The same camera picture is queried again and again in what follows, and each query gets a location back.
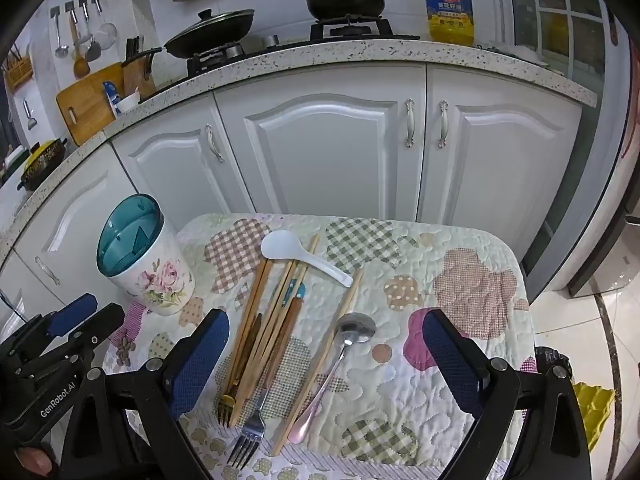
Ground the silver fork brown wooden handle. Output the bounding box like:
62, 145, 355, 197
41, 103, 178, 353
226, 296, 307, 470

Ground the black wok with glass lid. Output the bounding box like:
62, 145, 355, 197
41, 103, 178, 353
163, 8, 256, 59

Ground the speckled stone countertop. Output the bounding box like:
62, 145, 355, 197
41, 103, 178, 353
0, 40, 598, 261

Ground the white cabinet door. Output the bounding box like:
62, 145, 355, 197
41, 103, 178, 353
425, 67, 583, 256
214, 62, 430, 241
12, 142, 151, 311

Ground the person's left hand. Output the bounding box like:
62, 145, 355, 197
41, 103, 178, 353
17, 445, 58, 476

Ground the metal spoon pink handle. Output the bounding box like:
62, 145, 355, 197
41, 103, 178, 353
287, 312, 377, 444

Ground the gold fork dark wooden handle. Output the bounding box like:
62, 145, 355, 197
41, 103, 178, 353
216, 312, 264, 429

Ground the white plastic rice spoon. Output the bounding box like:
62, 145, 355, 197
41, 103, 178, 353
261, 230, 354, 289

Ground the hanging mesh strainer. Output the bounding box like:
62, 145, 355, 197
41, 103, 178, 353
92, 0, 118, 46

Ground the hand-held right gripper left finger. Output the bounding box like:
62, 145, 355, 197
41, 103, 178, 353
57, 308, 231, 480

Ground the white framed glass door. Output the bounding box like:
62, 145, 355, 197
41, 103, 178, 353
505, 0, 621, 86

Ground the yellow lidded casserole pot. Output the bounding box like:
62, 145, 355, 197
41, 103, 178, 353
17, 137, 68, 191

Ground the quilted patchwork tablecloth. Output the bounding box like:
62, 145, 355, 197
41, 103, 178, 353
102, 212, 537, 480

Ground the wooden cutting board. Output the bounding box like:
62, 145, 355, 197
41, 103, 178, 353
56, 62, 126, 147

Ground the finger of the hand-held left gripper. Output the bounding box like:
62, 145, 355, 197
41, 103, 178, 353
70, 303, 126, 356
45, 293, 99, 339

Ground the wooden knife block with knives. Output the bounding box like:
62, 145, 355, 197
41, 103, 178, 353
122, 35, 163, 103

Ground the yellow cooking oil bottle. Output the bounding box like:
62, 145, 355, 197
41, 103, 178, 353
424, 0, 475, 47

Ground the floral utensil holder teal rim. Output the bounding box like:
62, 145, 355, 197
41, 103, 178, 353
96, 193, 195, 317

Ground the hanging metal spatula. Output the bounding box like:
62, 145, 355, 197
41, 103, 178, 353
80, 0, 103, 63

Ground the blue and white carton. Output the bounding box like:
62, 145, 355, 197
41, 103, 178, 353
103, 81, 121, 117

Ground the hanging metal ladle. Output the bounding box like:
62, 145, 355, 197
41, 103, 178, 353
50, 7, 69, 59

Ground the bamboo wall chopstick holder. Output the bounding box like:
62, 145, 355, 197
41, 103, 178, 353
2, 42, 35, 93

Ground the black gas stove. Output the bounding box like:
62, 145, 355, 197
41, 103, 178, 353
186, 17, 396, 78

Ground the hanging wooden spatula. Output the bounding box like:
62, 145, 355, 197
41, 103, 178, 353
67, 5, 92, 79

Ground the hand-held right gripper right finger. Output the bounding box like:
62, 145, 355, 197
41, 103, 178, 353
421, 308, 593, 480

